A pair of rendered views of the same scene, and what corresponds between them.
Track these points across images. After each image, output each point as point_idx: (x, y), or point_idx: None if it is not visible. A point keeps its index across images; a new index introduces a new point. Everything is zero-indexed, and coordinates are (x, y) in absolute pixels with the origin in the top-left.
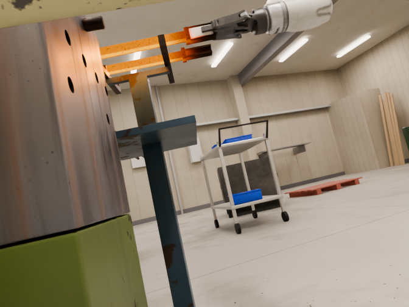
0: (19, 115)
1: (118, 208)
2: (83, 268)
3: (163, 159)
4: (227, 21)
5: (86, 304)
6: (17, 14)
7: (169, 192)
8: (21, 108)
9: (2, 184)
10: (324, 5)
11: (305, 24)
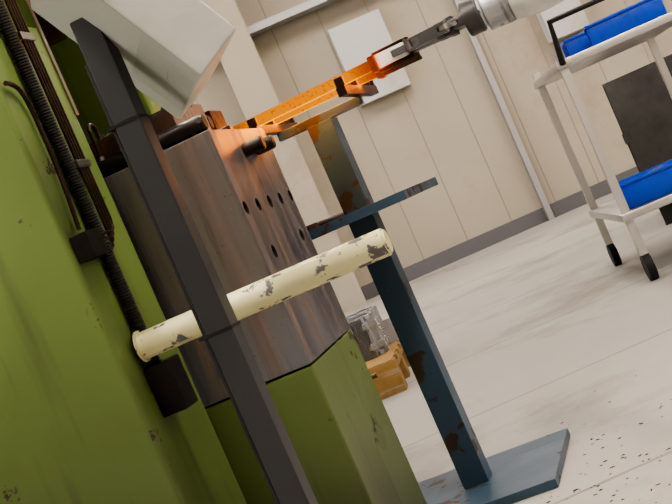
0: None
1: (335, 331)
2: (321, 387)
3: None
4: (423, 39)
5: (329, 409)
6: (282, 301)
7: (400, 282)
8: None
9: (257, 343)
10: None
11: (541, 8)
